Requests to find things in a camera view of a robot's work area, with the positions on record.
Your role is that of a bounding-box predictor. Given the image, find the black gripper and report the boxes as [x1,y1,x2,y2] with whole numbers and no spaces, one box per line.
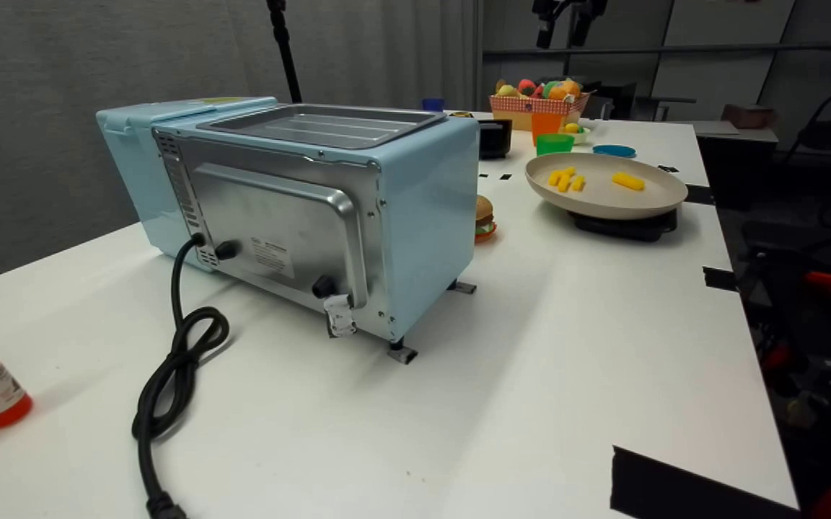
[530,0,612,51]

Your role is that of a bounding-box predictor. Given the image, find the green plastic cup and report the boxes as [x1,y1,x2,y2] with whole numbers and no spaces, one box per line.
[534,128,576,159]

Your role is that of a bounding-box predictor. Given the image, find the orange plastic cup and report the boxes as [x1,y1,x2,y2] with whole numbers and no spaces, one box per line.
[529,98,572,144]

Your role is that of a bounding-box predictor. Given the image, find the beige round plate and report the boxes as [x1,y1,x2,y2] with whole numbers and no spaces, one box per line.
[523,149,689,222]

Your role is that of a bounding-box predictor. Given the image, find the small black box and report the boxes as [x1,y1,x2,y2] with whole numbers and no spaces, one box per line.
[477,114,514,160]

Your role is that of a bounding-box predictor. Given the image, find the small brown box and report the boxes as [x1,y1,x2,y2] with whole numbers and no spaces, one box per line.
[722,100,778,131]

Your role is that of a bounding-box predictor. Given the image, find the toy burger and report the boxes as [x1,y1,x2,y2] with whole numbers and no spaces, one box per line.
[474,192,500,244]

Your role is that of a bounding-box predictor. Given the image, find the black scale base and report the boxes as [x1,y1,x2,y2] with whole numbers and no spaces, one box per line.
[569,205,680,242]

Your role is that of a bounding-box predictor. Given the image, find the light blue toaster oven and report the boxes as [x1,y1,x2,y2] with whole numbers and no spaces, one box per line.
[96,92,483,346]

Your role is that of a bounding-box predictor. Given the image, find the black tripod pole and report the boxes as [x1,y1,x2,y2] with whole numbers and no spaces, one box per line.
[266,0,307,102]

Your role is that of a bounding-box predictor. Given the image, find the black power cord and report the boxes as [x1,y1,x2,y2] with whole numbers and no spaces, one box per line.
[130,231,237,519]

